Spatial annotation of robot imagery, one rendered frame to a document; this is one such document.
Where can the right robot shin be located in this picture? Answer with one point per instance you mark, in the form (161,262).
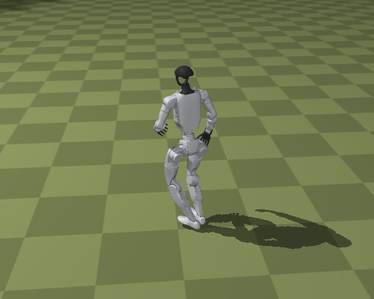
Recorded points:
(195,194)

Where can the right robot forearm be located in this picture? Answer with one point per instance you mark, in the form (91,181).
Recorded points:
(210,125)

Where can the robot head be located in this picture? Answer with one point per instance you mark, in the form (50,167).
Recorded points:
(185,72)

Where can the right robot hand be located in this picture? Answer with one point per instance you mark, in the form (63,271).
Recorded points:
(205,136)

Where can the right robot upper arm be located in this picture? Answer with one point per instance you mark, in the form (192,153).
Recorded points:
(211,114)

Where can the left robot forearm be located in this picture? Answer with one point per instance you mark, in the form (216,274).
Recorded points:
(157,130)

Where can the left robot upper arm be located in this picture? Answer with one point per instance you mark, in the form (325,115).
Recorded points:
(167,104)

